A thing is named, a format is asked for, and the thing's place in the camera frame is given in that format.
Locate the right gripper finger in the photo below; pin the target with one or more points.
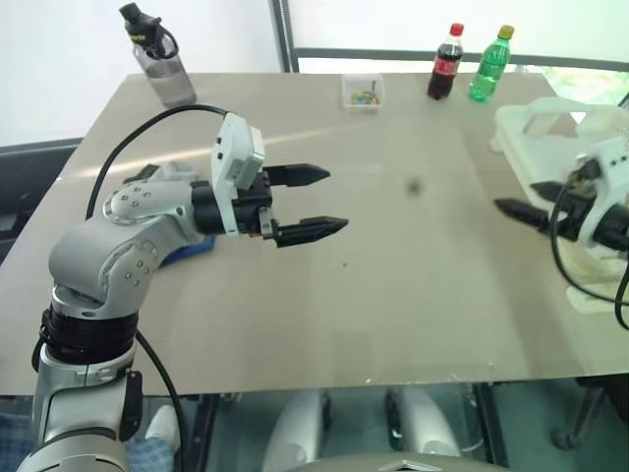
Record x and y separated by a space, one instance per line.
521 211
548 188

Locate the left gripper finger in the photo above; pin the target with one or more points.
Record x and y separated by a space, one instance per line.
314 230
300 174

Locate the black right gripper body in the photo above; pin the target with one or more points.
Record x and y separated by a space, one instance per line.
580 216

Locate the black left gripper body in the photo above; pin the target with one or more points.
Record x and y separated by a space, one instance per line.
250 206

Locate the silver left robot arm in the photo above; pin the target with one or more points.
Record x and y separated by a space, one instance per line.
88 246

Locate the white plastic basket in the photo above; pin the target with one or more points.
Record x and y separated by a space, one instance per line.
521 147

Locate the light grey sock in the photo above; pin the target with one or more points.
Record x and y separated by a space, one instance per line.
177 172

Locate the dark black sock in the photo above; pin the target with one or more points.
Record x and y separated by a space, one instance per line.
142 173

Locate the clear box of coloured clips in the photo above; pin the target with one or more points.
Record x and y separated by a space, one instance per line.
361 98

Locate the green soda bottle yellow cap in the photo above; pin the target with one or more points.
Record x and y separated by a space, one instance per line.
486 74

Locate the grey water bottle black lid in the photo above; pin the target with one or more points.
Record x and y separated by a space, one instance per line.
169 81

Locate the cola bottle red cap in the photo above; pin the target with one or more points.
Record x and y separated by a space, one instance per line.
442 74

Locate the dark stand leg with caster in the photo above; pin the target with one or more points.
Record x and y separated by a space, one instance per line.
585 408

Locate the silver left robot leg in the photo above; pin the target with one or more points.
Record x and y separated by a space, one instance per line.
295 428

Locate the silver robot leg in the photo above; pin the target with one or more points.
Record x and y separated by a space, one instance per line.
295 428
422 423

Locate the silver right robot leg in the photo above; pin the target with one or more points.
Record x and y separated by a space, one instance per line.
422 423

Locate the dark furniture beside table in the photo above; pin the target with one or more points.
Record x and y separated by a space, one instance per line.
29 172

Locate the white shoe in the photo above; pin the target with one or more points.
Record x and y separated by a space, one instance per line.
164 425

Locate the grey robot torso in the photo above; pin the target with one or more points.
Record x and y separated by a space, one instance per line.
403 466

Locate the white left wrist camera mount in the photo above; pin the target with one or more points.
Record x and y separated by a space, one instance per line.
236 152

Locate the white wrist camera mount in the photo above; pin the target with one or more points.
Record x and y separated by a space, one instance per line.
614 167
236 152

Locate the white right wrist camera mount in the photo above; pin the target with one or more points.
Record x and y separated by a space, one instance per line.
614 167

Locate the black table frame leg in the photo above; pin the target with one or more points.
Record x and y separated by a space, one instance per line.
491 428
206 432

